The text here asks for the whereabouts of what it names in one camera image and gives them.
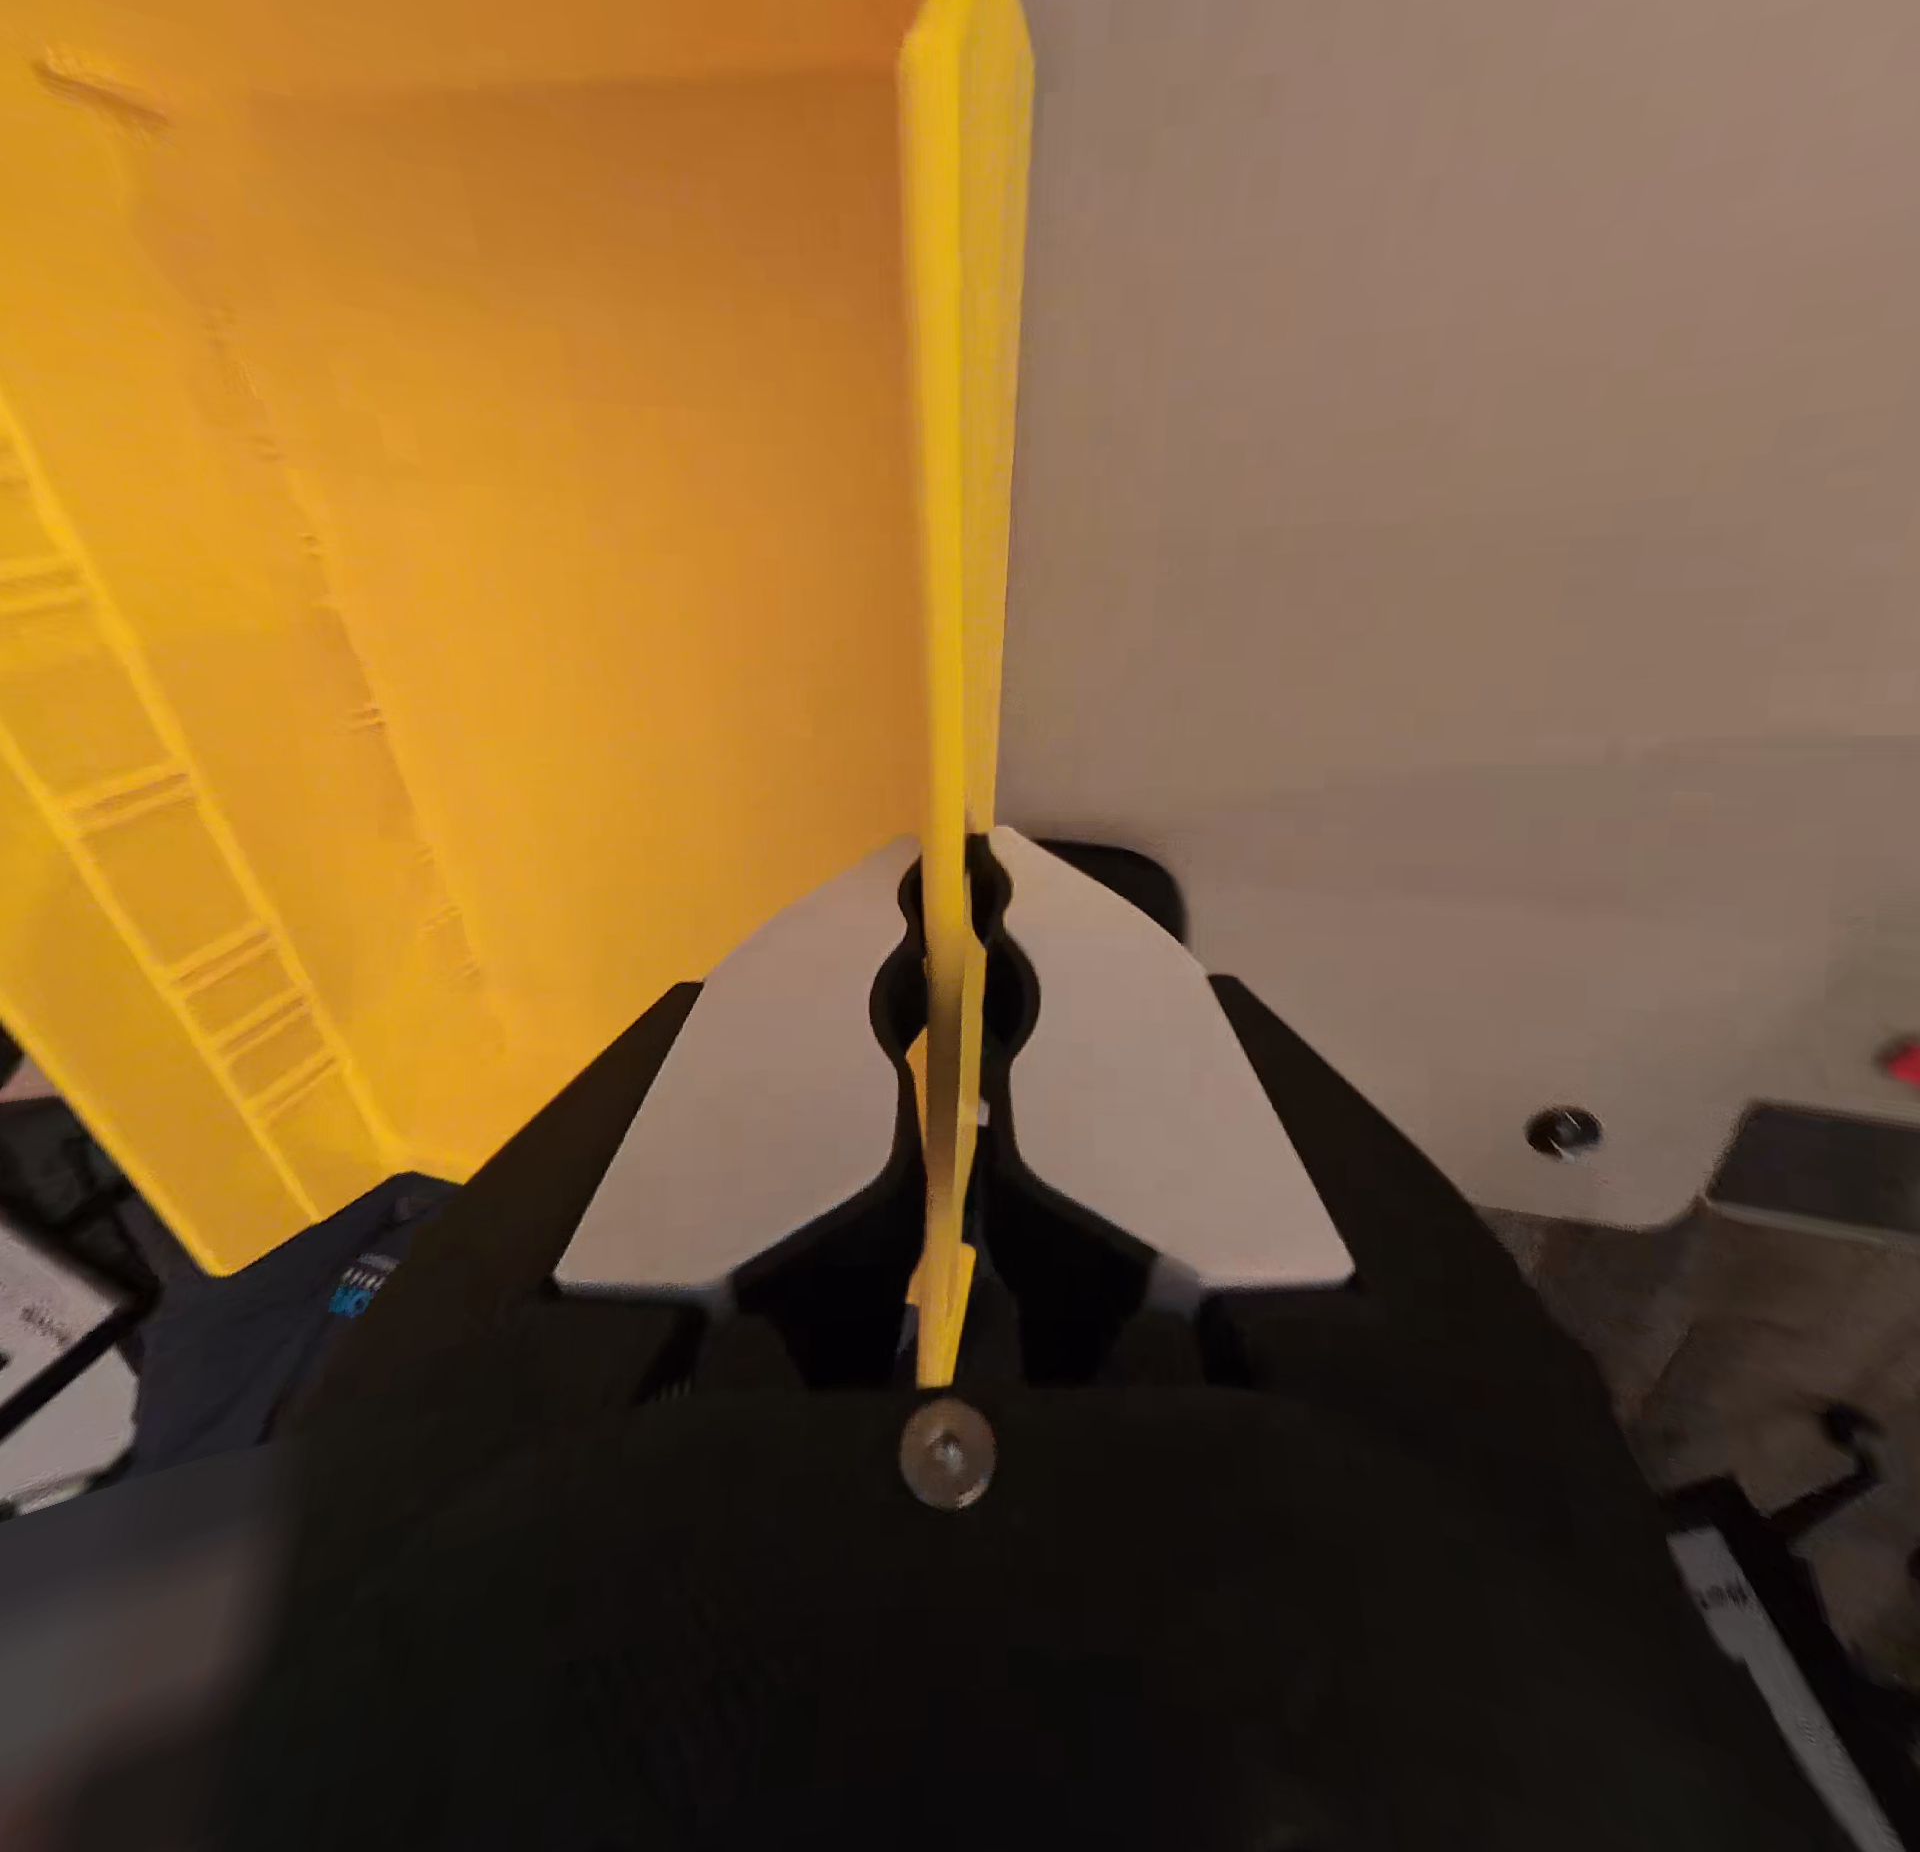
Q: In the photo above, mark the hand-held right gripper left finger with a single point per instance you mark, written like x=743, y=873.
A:
x=751, y=1118

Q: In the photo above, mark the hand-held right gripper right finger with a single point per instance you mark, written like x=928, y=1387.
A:
x=1172, y=1103

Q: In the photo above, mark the yellow plastic bin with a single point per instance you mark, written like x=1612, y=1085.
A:
x=540, y=533

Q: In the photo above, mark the black textured pad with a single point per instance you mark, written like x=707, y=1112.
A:
x=1128, y=888

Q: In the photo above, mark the grey chair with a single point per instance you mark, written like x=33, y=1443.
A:
x=1817, y=1170

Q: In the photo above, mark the small red object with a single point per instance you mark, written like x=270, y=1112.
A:
x=1901, y=1063

